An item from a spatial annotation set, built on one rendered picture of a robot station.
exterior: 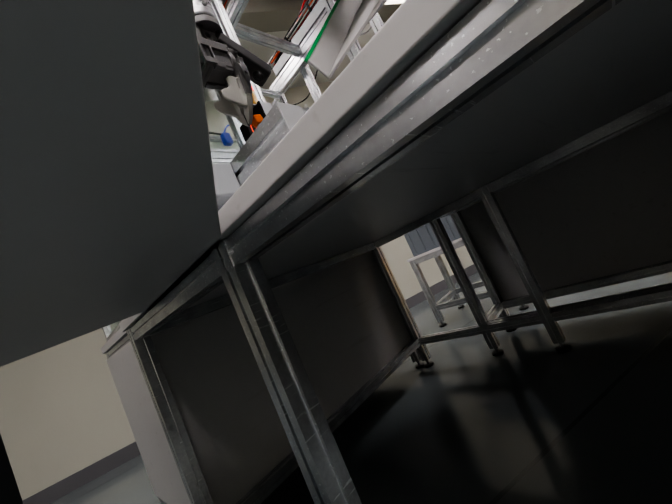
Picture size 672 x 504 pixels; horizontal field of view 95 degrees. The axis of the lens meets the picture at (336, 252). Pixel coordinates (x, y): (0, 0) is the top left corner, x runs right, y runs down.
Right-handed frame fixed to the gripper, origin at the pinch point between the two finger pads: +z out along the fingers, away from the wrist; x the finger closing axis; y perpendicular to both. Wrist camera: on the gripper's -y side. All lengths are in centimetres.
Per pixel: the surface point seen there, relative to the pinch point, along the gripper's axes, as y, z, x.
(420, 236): -193, 31, -79
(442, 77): 15.7, 25.8, 37.7
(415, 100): 15.7, 25.9, 35.3
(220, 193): 13.8, 16.2, 2.0
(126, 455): 0, 102, -322
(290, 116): 8.3, 12.8, 16.9
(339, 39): -5.6, 0.1, 21.6
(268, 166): 17.6, 21.7, 19.1
